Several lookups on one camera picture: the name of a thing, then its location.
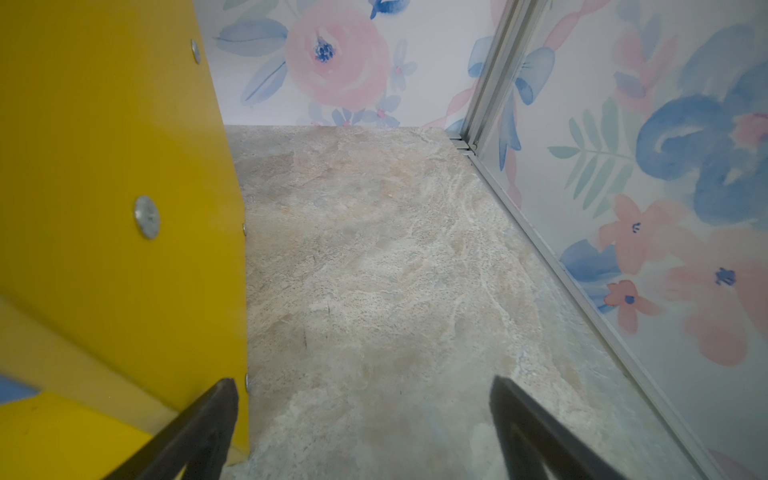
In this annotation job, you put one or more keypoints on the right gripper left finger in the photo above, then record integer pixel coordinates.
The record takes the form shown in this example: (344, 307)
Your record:
(194, 445)

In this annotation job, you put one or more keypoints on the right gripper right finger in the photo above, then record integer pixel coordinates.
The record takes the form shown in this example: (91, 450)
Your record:
(534, 444)

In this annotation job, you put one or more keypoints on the yellow shelf pink blue boards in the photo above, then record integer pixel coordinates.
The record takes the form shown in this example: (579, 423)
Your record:
(122, 235)

